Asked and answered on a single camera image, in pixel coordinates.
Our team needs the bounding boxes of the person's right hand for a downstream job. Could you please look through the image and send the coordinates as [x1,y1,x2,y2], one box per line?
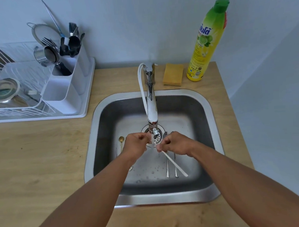
[155,129,203,160]

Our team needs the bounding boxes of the person's left hand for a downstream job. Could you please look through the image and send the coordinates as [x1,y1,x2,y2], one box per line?
[120,131,154,161]

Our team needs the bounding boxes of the thin white spoon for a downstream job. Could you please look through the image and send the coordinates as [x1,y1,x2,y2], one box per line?
[152,138,189,180]

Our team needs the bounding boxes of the silver spoon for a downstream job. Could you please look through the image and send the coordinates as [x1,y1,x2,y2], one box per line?
[162,131,172,179]
[170,130,180,179]

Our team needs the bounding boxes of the white cutlery holder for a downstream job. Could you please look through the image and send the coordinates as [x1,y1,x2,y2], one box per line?
[38,42,94,118]

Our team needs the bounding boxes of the person's right forearm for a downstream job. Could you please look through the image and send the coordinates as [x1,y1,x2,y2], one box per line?
[191,137,299,227]

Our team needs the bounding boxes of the person's left forearm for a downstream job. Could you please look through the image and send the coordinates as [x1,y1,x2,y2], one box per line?
[22,151,144,227]

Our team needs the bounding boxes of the steel pots in rack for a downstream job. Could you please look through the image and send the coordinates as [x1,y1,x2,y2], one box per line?
[0,77,22,103]

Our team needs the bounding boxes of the steel sink drain strainer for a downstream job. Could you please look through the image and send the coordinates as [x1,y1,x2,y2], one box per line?
[141,123,166,144]

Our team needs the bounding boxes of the stainless steel sink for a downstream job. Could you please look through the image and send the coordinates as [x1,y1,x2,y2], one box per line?
[78,86,228,211]

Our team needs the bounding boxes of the chrome faucet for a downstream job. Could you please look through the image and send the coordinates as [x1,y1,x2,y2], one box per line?
[142,61,163,141]

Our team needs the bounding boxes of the yellow sponge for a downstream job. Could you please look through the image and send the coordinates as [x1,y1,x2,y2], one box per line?
[161,62,186,88]

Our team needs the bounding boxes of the white plastic drainer tray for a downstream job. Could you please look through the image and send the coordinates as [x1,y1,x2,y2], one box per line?
[0,37,99,124]

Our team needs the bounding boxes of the yellow dish soap bottle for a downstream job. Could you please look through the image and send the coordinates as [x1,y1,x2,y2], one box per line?
[181,0,236,83]

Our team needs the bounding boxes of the small grey kitchen tool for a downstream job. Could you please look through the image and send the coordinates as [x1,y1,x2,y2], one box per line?
[23,89,41,101]

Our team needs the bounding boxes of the silver fork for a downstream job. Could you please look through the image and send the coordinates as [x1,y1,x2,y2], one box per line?
[68,22,79,37]
[41,36,58,50]

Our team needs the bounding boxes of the steel mesh strainer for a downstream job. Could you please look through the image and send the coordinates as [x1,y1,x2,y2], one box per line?
[26,20,62,48]

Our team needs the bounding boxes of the white faucet hose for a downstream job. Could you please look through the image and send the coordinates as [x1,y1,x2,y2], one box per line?
[136,62,150,117]

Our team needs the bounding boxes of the white wire dish rack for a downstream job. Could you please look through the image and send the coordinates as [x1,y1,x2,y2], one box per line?
[0,40,56,119]

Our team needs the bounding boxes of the steel cup with black handle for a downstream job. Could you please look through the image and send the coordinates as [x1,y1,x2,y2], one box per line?
[33,43,72,78]

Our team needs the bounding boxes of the thin metal blue-handled tool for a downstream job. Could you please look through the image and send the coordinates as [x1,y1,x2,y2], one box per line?
[41,0,65,39]

